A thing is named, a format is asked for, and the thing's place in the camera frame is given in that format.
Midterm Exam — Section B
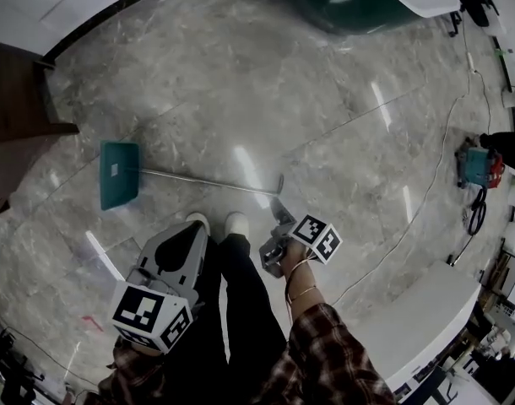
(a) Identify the person's leg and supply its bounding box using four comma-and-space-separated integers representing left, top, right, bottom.
162, 234, 232, 405
217, 232, 293, 405

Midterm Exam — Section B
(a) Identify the teal and red machine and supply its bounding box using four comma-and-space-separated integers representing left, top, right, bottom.
454, 144, 506, 191

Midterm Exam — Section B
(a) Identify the person's white shoe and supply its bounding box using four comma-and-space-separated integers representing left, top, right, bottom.
185, 211, 211, 236
224, 211, 252, 240

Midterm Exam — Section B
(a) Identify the thin metal bangle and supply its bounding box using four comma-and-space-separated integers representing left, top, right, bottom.
285, 257, 314, 278

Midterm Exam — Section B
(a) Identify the person's left leg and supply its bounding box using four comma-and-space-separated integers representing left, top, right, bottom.
162, 234, 232, 405

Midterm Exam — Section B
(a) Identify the black cable coil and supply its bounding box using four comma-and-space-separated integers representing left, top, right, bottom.
467, 186, 490, 236

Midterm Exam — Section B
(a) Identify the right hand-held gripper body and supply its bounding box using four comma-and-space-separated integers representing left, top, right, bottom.
257, 213, 344, 279

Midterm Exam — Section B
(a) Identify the person's right white shoe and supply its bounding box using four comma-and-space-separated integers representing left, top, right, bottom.
224, 211, 252, 240

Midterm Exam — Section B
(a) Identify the white floor cable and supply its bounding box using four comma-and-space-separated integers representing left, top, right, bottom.
331, 19, 495, 308

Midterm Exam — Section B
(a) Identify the dark green round base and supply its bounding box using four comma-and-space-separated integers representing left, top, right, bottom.
281, 0, 462, 38

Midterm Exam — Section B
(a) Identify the person's right forearm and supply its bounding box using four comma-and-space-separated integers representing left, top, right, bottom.
278, 240, 397, 405

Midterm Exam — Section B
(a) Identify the black floor cable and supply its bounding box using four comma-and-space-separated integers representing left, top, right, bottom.
0, 321, 103, 397

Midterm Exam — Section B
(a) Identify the black office chair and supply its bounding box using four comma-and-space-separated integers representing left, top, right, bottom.
448, 0, 502, 39

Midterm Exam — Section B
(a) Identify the person's left forearm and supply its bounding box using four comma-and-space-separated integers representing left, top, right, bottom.
95, 337, 168, 405

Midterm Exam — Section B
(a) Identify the person's right leg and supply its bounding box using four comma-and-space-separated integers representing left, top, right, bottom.
217, 232, 293, 405

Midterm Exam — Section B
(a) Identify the teal dustpan with metal handle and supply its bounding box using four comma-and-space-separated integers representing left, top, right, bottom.
98, 138, 285, 212

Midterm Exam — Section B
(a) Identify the wooden vanity cabinet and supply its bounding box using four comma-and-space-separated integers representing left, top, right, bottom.
0, 39, 81, 156

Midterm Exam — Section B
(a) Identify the white curved counter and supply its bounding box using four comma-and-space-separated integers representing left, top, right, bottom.
345, 259, 483, 392

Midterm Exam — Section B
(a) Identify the gold bangle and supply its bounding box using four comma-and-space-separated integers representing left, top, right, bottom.
289, 283, 318, 304

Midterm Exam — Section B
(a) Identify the person's left white shoe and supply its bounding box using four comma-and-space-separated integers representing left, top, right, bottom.
185, 211, 211, 236

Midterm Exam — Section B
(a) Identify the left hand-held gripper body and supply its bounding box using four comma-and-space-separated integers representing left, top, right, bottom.
110, 267, 200, 353

